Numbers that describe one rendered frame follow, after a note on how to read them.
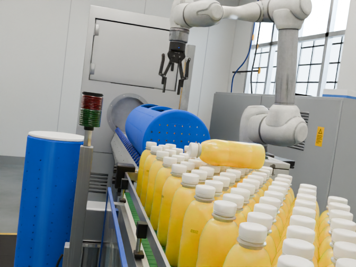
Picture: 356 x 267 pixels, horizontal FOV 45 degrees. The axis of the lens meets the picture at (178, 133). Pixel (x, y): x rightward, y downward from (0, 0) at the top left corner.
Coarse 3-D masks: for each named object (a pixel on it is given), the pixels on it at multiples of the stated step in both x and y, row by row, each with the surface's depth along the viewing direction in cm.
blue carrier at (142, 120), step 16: (144, 112) 209; (160, 112) 178; (176, 112) 172; (128, 128) 234; (144, 128) 177; (160, 128) 172; (176, 128) 173; (192, 128) 174; (144, 144) 171; (160, 144) 172; (176, 144) 174
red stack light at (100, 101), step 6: (84, 96) 124; (90, 96) 123; (96, 96) 124; (84, 102) 124; (90, 102) 124; (96, 102) 124; (102, 102) 127; (84, 108) 124; (90, 108) 124; (96, 108) 124
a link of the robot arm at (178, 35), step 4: (172, 28) 192; (176, 28) 191; (172, 32) 192; (176, 32) 191; (180, 32) 191; (184, 32) 191; (188, 32) 193; (172, 36) 192; (176, 36) 191; (180, 36) 191; (184, 36) 192; (188, 36) 194; (172, 40) 193; (176, 40) 192; (180, 40) 191; (184, 40) 192
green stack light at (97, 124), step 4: (80, 112) 125; (84, 112) 124; (88, 112) 124; (92, 112) 124; (96, 112) 125; (100, 112) 126; (80, 116) 125; (84, 116) 124; (88, 116) 124; (92, 116) 124; (96, 116) 125; (100, 116) 126; (80, 120) 125; (84, 120) 124; (88, 120) 124; (92, 120) 124; (96, 120) 125; (100, 120) 127; (80, 124) 125; (84, 124) 124; (88, 124) 124; (92, 124) 124; (96, 124) 125
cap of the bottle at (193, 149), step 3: (189, 144) 116; (192, 144) 114; (195, 144) 115; (189, 147) 116; (192, 147) 114; (195, 147) 114; (189, 150) 116; (192, 150) 114; (195, 150) 114; (189, 153) 116; (192, 153) 114; (195, 153) 114; (189, 156) 115; (192, 156) 115; (195, 156) 115
